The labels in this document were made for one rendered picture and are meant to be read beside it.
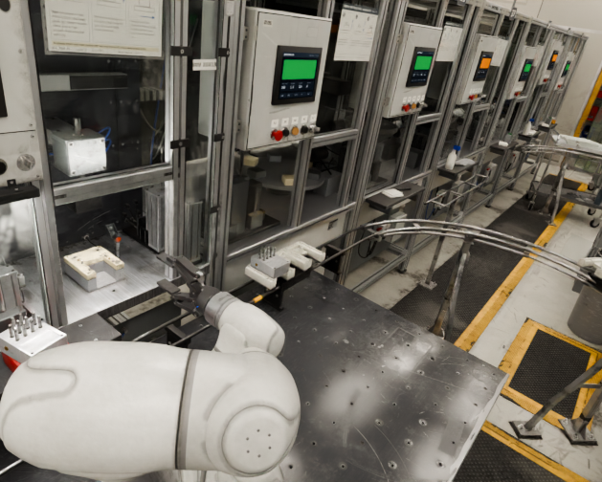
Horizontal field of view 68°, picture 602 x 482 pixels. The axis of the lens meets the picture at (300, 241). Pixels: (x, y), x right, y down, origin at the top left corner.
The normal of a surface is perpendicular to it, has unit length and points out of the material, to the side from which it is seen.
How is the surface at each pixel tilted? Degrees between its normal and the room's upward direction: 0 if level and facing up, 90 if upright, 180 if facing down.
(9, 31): 90
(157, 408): 44
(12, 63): 90
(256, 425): 65
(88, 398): 38
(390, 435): 0
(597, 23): 90
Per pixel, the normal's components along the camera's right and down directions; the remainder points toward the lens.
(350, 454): 0.14, -0.88
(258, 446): 0.29, 0.00
